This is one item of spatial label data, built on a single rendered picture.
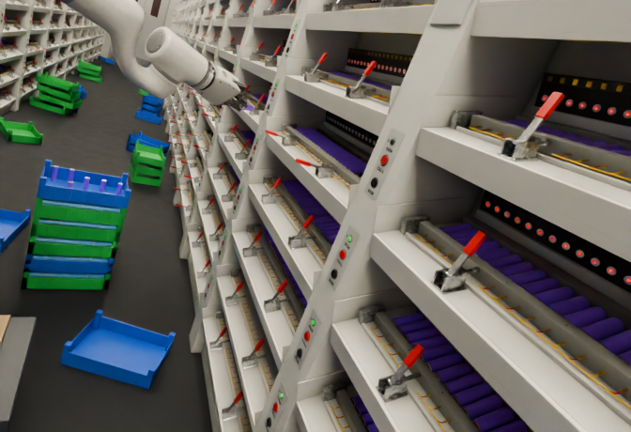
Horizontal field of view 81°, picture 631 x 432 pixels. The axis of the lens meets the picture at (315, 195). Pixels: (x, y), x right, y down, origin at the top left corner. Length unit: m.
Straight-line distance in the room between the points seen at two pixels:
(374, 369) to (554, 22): 0.54
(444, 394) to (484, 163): 0.33
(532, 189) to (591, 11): 0.20
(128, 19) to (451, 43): 0.63
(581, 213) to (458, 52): 0.30
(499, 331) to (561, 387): 0.08
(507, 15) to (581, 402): 0.46
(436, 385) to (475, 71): 0.48
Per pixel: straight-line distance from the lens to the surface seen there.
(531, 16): 0.57
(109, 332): 1.69
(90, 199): 1.67
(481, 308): 0.53
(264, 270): 1.15
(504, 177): 0.50
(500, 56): 0.69
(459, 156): 0.55
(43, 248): 1.78
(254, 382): 1.10
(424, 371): 0.65
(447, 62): 0.63
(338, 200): 0.75
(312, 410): 0.83
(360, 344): 0.69
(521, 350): 0.50
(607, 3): 0.52
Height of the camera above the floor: 1.12
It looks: 15 degrees down
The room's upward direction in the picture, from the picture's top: 22 degrees clockwise
